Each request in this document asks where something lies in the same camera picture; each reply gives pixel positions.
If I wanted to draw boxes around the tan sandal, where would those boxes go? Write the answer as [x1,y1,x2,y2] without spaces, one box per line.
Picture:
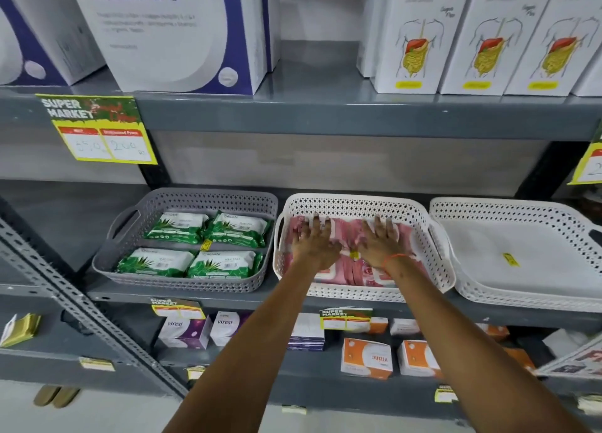
[52,387,81,410]
[33,385,62,407]

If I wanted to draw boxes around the small white purple box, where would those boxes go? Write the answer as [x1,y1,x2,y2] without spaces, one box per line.
[210,311,254,348]
[157,315,213,351]

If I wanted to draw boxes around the yellow paper packets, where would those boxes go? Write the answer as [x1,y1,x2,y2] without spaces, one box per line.
[0,312,42,349]

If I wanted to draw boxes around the white box with digestive drawing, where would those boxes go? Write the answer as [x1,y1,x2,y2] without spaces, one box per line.
[438,0,561,97]
[369,0,477,95]
[356,0,384,79]
[503,0,602,98]
[571,38,602,98]

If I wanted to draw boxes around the pink wet wipes packet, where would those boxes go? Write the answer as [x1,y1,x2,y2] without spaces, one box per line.
[281,253,351,284]
[287,215,351,256]
[350,256,424,288]
[350,217,415,257]

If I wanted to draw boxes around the large white purple box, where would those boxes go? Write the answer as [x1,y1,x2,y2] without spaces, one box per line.
[0,0,107,87]
[260,0,282,72]
[65,0,270,96]

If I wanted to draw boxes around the white perforated plastic basket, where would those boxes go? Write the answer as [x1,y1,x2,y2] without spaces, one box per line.
[429,197,602,314]
[272,193,457,304]

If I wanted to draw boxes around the person's left forearm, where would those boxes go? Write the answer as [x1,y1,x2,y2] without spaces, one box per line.
[162,257,340,433]

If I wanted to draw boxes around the grey perforated metal rack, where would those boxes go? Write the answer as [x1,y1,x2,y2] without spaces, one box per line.
[0,198,190,400]

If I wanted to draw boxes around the printed red white carton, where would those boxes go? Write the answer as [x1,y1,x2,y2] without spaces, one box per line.
[535,333,602,380]

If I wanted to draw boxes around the person's right forearm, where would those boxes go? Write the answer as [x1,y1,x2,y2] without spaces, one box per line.
[382,255,591,433]

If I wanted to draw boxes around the yellow green price tag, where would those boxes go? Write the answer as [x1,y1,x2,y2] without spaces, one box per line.
[36,93,159,166]
[319,307,373,333]
[150,297,207,321]
[567,126,602,186]

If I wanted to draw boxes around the person's left hand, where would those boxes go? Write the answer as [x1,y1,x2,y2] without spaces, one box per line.
[292,214,351,271]

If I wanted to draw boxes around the green wet wipes packet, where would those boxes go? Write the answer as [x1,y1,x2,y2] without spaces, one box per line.
[143,211,210,244]
[203,211,273,249]
[186,249,264,280]
[116,247,196,278]

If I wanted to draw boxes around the grey perforated plastic basket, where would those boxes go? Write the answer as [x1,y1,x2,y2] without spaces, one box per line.
[92,187,279,293]

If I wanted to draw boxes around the person's right hand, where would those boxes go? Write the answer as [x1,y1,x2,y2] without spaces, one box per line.
[356,215,413,265]

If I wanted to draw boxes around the stack of flat purple boxes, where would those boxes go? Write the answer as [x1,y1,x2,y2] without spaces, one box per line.
[287,312,326,352]

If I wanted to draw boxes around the grey metal shelving rack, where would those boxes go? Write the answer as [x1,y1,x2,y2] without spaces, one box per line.
[0,40,602,433]

